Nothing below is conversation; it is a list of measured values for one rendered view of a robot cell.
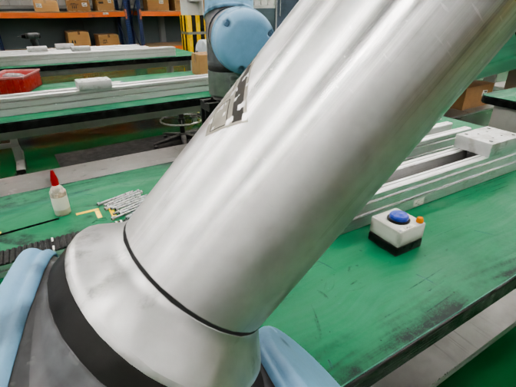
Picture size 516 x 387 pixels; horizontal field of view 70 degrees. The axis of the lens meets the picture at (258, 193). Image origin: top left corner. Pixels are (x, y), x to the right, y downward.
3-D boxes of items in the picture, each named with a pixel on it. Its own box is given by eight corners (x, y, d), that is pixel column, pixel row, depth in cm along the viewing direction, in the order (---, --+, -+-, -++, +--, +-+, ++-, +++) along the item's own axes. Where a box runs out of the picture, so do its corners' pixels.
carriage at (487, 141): (485, 167, 105) (492, 144, 102) (451, 154, 114) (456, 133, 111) (516, 156, 113) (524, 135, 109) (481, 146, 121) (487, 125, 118)
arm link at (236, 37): (309, 58, 46) (286, 49, 56) (243, -11, 42) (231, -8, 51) (268, 107, 48) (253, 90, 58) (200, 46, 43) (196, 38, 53)
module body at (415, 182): (328, 240, 83) (332, 206, 79) (301, 219, 90) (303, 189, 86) (520, 168, 119) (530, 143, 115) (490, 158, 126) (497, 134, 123)
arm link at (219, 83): (239, 64, 65) (264, 71, 59) (239, 90, 67) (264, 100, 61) (200, 67, 61) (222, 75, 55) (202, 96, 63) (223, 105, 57)
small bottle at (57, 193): (63, 208, 96) (51, 166, 90) (74, 210, 94) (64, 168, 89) (51, 215, 92) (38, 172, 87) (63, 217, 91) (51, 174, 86)
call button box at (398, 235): (395, 257, 77) (401, 232, 74) (362, 235, 85) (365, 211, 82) (421, 246, 81) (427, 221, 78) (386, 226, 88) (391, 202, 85)
